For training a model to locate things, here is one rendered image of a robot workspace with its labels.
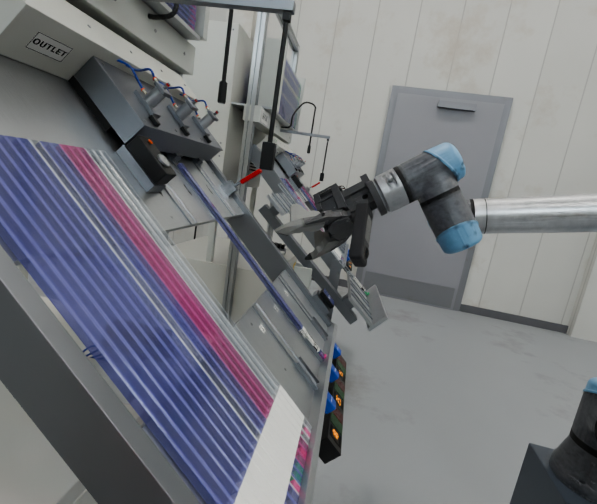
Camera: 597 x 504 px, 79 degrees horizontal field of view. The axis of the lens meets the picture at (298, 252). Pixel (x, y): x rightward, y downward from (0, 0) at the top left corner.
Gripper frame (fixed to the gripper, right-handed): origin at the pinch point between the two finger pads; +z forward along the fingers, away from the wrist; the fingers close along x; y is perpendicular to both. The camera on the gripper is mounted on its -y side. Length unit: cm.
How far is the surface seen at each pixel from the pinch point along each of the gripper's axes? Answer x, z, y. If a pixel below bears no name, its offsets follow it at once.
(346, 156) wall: -249, -22, 223
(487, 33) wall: -223, -189, 251
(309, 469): 12.2, 3.5, -37.0
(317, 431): 6.1, 3.3, -32.9
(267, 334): 4.6, 7.7, -15.9
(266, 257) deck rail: -16.7, 11.8, 11.3
